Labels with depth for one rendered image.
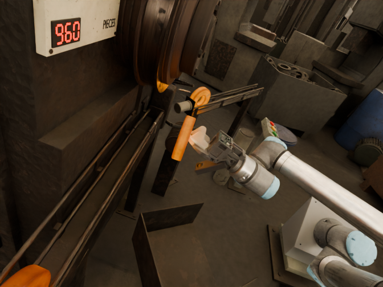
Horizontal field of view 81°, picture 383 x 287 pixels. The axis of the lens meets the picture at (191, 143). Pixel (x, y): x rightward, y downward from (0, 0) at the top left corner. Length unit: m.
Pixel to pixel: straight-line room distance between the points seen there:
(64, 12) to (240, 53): 3.12
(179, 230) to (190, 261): 0.10
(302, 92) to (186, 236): 2.62
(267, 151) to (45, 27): 0.77
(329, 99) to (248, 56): 1.20
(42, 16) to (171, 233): 0.63
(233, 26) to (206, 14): 2.81
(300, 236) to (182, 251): 0.97
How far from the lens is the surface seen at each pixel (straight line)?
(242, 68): 3.52
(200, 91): 1.31
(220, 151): 0.73
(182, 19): 0.67
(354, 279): 1.10
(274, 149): 0.93
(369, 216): 0.89
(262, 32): 5.60
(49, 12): 0.47
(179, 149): 0.69
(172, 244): 0.76
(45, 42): 0.48
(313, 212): 1.60
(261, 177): 0.79
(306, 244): 1.62
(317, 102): 3.32
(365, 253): 1.47
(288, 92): 3.05
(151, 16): 0.64
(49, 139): 0.59
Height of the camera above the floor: 1.25
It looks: 34 degrees down
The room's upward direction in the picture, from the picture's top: 23 degrees clockwise
